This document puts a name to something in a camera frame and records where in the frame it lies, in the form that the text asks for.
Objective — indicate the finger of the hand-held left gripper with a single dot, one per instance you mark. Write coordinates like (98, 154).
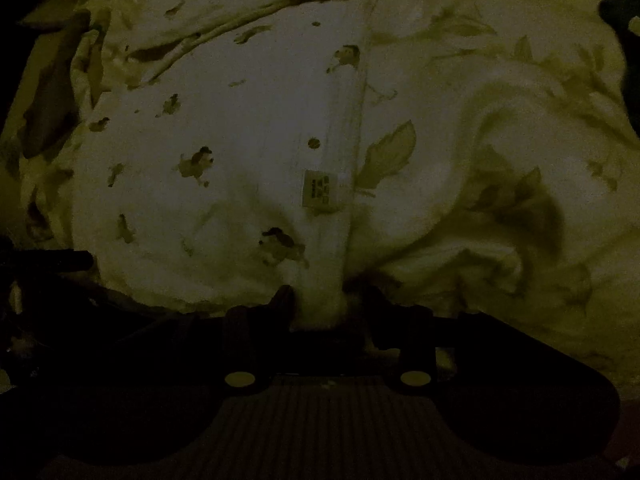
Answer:
(55, 260)

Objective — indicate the white printed small garment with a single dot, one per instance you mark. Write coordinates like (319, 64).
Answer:
(240, 120)

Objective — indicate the leaf print bed sheet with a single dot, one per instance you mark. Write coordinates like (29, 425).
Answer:
(490, 110)

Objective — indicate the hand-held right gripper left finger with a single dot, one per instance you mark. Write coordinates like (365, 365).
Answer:
(281, 310)

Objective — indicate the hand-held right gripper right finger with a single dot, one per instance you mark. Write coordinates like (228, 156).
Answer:
(367, 312)

